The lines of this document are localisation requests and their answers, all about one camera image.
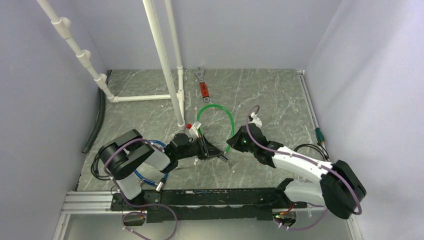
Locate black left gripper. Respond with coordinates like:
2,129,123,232
177,134,223,161

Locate green cable lock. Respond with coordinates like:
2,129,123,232
196,104,235,164

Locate blue cable lock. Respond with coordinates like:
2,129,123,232
134,139,170,193

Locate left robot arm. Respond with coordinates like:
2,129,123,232
96,129,228,210

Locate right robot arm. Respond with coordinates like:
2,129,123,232
226,123,367,220

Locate black foam tube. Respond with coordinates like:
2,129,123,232
81,88,107,154

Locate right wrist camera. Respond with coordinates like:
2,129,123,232
248,112,263,128

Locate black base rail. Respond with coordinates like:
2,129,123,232
131,187,307,223

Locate red handled adjustable wrench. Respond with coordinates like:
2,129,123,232
195,66,210,103

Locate white pvc pipe frame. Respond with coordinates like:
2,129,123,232
37,0,185,128

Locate black coiled cable right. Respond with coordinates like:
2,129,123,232
293,143,331,162

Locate black coiled cable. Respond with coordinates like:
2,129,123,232
90,150,112,181
293,143,331,162

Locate green handled screwdriver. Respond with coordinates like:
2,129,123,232
314,127,325,145

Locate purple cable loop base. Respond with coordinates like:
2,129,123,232
121,203,178,240

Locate black coiled cable left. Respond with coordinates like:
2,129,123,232
90,150,112,181

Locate aluminium frame rail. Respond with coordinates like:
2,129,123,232
61,191,113,215

